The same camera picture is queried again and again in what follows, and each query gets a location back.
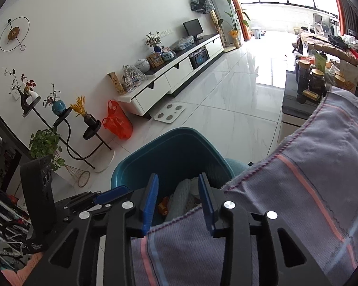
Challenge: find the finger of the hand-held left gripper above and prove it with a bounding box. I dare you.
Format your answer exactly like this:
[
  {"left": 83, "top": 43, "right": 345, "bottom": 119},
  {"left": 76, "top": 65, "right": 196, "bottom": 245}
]
[{"left": 63, "top": 185, "right": 130, "bottom": 215}]

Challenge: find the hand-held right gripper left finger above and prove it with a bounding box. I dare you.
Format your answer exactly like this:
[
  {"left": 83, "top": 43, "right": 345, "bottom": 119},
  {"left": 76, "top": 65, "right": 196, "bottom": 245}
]
[{"left": 23, "top": 173, "right": 160, "bottom": 286}]

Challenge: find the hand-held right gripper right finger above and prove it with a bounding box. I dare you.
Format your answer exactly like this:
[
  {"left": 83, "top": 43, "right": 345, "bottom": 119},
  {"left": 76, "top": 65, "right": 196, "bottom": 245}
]
[{"left": 198, "top": 172, "right": 332, "bottom": 286}]

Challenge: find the orange wrapper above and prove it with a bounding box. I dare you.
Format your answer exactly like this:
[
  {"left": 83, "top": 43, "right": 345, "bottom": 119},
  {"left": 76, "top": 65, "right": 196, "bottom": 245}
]
[{"left": 158, "top": 196, "right": 171, "bottom": 215}]

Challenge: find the teal plastic bin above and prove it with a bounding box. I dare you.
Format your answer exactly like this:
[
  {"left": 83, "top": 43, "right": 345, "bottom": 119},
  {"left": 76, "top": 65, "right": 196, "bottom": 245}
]
[{"left": 111, "top": 127, "right": 237, "bottom": 225}]

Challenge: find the green potted ivy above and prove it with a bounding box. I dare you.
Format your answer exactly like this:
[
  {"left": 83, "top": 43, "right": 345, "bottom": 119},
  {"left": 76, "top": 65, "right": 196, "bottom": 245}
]
[{"left": 28, "top": 128, "right": 65, "bottom": 172}]

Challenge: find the teal chair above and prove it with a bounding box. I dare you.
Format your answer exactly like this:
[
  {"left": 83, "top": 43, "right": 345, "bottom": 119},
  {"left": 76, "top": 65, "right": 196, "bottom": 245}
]
[{"left": 225, "top": 158, "right": 252, "bottom": 174}]

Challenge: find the dark display cabinet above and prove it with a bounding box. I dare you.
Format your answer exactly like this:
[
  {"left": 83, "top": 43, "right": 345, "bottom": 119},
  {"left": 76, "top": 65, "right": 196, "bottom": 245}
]
[{"left": 0, "top": 98, "right": 31, "bottom": 192}]

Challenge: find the black tiered plant stand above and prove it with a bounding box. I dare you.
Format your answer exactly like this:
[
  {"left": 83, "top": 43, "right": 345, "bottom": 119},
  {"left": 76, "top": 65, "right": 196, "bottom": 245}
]
[{"left": 19, "top": 93, "right": 116, "bottom": 174}]

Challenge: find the orange plastic bag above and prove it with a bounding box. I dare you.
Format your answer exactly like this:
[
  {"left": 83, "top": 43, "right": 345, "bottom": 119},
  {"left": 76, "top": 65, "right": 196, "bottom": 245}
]
[{"left": 102, "top": 99, "right": 134, "bottom": 140}]

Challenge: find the black vase yellow wheat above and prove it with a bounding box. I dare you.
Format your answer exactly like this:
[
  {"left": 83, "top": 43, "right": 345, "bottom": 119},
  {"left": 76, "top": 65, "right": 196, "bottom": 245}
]
[{"left": 70, "top": 95, "right": 101, "bottom": 126}]

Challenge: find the white bathroom scale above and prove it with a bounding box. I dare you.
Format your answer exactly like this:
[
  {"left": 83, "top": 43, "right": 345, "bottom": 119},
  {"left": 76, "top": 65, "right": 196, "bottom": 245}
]
[{"left": 153, "top": 103, "right": 186, "bottom": 123}]

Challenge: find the teal vase with plant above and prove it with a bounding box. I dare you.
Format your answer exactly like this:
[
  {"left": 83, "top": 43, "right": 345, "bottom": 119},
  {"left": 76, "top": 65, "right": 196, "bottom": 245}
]
[{"left": 43, "top": 83, "right": 68, "bottom": 117}]

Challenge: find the purple striped tablecloth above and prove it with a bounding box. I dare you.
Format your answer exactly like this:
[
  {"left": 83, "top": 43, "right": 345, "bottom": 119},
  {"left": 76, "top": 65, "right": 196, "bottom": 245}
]
[{"left": 131, "top": 86, "right": 358, "bottom": 286}]

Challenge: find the vase with red flowers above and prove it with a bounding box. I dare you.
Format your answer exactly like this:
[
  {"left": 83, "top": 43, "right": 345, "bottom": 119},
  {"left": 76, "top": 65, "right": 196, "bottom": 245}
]
[{"left": 4, "top": 68, "right": 41, "bottom": 102}]

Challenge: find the tan paper box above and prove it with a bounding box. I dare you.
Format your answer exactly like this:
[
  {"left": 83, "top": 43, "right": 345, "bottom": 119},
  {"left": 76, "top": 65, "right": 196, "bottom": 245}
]
[{"left": 107, "top": 71, "right": 126, "bottom": 95}]

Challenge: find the plastic-wrapped ship model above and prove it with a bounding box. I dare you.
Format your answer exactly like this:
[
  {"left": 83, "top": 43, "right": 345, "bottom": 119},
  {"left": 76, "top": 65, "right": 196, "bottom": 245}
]
[{"left": 121, "top": 64, "right": 146, "bottom": 92}]

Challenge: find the white ceramic jar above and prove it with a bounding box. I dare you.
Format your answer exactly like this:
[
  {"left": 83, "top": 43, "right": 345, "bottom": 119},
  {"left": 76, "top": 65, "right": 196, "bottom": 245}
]
[{"left": 134, "top": 58, "right": 151, "bottom": 73}]

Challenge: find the dark coffee table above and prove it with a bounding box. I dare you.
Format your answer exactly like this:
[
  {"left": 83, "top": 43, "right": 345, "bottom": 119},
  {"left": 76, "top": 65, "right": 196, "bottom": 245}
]
[{"left": 282, "top": 71, "right": 332, "bottom": 144}]

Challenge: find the white black TV cabinet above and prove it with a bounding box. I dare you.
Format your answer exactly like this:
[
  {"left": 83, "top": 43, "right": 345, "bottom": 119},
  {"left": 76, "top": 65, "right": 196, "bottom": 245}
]
[{"left": 116, "top": 34, "right": 225, "bottom": 119}]

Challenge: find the blue white ceramic teapot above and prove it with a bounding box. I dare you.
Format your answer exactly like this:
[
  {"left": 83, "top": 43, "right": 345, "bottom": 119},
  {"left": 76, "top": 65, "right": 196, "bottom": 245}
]
[{"left": 161, "top": 47, "right": 176, "bottom": 61}]

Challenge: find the yellow tin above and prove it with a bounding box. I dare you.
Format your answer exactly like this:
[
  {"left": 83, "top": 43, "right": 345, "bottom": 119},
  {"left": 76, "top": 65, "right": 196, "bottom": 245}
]
[{"left": 302, "top": 89, "right": 320, "bottom": 102}]

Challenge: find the small plant in blue vase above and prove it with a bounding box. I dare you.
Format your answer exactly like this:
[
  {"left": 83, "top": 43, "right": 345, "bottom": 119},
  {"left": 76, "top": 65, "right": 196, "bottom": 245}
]
[{"left": 145, "top": 31, "right": 162, "bottom": 54}]

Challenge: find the dark jar wooden lid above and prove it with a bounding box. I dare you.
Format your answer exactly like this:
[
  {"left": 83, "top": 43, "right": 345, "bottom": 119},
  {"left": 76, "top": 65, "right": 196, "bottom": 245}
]
[
  {"left": 310, "top": 68, "right": 327, "bottom": 95},
  {"left": 296, "top": 59, "right": 312, "bottom": 95}
]

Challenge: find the plastic-wrapped bundle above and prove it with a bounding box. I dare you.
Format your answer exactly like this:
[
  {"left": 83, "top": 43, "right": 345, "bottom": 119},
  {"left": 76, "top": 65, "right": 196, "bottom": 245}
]
[{"left": 170, "top": 35, "right": 195, "bottom": 51}]

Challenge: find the black monitor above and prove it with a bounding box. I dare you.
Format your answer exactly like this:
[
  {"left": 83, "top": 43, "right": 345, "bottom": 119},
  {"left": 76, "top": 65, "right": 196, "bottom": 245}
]
[{"left": 183, "top": 18, "right": 204, "bottom": 42}]

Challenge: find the green box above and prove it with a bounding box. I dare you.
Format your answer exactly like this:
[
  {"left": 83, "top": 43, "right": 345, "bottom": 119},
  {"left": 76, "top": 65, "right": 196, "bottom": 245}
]
[{"left": 314, "top": 50, "right": 327, "bottom": 71}]

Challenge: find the black cone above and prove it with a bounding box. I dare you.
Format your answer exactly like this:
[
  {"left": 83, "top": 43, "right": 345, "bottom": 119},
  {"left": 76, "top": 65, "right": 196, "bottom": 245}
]
[{"left": 295, "top": 34, "right": 304, "bottom": 57}]

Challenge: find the tall leafy plant yellow pot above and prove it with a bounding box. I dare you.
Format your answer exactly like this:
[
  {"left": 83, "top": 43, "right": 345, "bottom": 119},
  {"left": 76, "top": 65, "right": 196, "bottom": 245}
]
[{"left": 216, "top": 0, "right": 252, "bottom": 49}]

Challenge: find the cardboard box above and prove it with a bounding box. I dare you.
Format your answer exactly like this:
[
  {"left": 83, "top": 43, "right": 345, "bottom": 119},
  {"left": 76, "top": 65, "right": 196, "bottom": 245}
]
[{"left": 338, "top": 59, "right": 358, "bottom": 93}]

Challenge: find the covered standing fan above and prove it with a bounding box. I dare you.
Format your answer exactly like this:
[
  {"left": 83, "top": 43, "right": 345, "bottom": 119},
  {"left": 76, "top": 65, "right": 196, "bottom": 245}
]
[{"left": 190, "top": 0, "right": 228, "bottom": 47}]

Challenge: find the black bag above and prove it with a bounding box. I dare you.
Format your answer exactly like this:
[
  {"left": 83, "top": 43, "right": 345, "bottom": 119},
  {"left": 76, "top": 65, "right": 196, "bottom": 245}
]
[{"left": 328, "top": 34, "right": 348, "bottom": 48}]

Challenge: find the white office chair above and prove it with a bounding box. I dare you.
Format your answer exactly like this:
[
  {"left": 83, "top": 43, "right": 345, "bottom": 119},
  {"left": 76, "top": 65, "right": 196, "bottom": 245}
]
[{"left": 305, "top": 13, "right": 324, "bottom": 33}]

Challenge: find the white washing machine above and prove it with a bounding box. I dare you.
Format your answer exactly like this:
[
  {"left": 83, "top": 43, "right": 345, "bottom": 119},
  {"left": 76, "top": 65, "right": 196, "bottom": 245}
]
[{"left": 328, "top": 17, "right": 341, "bottom": 35}]

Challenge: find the pile of white clothes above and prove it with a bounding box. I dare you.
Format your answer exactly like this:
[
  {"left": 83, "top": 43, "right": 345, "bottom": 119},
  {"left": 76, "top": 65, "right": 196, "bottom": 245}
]
[{"left": 340, "top": 34, "right": 358, "bottom": 52}]

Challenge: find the gold wire ornament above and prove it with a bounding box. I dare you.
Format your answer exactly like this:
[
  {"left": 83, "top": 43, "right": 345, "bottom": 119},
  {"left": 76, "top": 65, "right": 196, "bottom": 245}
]
[{"left": 58, "top": 163, "right": 90, "bottom": 189}]

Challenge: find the white wire rack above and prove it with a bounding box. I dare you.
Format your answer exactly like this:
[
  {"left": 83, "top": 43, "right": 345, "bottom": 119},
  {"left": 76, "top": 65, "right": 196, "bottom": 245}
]
[{"left": 0, "top": 184, "right": 34, "bottom": 263}]

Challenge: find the wooden picture frame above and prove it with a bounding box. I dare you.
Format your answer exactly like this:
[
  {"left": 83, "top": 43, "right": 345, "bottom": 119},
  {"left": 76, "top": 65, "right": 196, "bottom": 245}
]
[{"left": 146, "top": 52, "right": 165, "bottom": 68}]

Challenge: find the black ring wall clock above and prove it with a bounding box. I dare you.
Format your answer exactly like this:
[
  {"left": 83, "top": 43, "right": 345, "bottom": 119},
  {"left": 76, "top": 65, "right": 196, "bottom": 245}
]
[{"left": 0, "top": 16, "right": 31, "bottom": 52}]

